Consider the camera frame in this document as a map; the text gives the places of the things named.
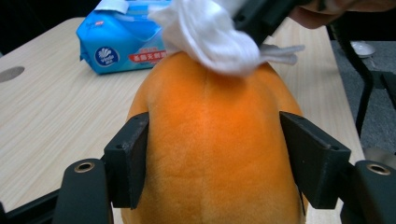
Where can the blue wet wipes packet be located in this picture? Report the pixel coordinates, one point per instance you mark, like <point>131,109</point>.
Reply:
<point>118,37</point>

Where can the orange plush toy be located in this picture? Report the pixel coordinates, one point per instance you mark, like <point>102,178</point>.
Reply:
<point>211,140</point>

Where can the black stand foot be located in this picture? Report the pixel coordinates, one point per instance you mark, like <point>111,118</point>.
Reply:
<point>387,81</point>

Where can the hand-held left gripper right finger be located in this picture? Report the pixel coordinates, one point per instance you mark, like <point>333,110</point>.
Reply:
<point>317,168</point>

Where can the white wet wipe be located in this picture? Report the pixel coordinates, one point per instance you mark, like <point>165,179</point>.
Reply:
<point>205,40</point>

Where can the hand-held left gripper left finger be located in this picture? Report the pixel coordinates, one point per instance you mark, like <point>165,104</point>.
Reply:
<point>127,161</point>

